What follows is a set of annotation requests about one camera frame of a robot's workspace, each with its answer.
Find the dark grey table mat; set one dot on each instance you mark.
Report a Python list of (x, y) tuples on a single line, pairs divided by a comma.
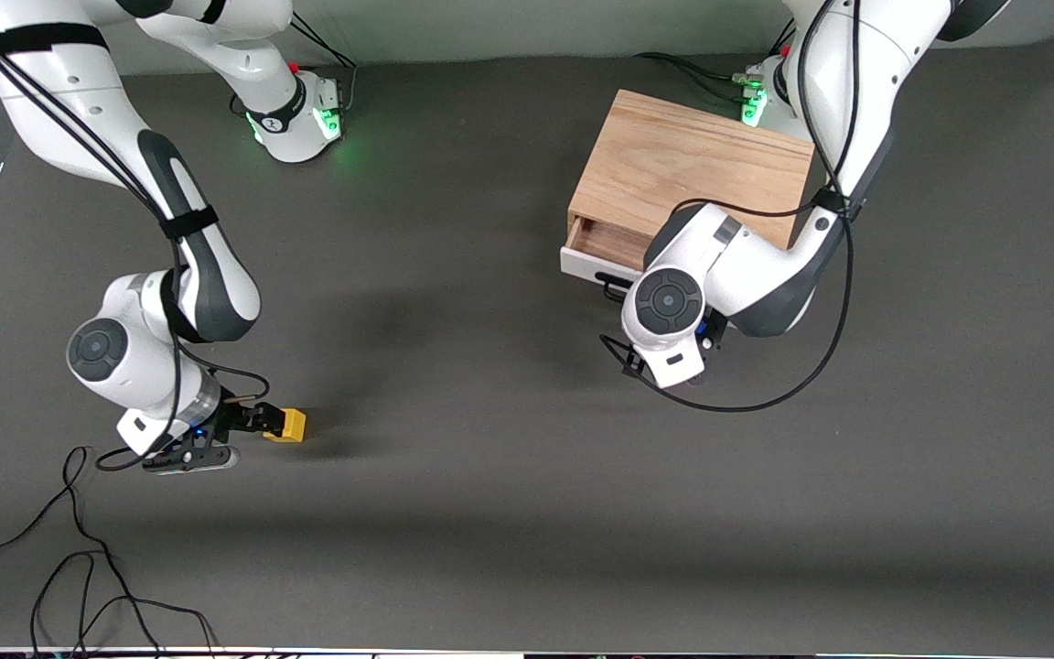
[(490, 503)]

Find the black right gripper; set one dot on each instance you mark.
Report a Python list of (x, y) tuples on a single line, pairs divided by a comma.
[(236, 418)]

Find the yellow wooden block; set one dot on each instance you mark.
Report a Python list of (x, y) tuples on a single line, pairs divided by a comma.
[(293, 426)]

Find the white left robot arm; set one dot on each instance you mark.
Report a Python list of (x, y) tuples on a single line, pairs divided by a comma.
[(765, 265)]

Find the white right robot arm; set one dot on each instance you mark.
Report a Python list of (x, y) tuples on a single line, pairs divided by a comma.
[(124, 357)]

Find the wooden drawer cabinet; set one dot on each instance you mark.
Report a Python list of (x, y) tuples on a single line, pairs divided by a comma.
[(692, 165)]

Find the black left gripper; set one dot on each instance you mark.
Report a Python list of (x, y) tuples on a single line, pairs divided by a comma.
[(715, 331)]

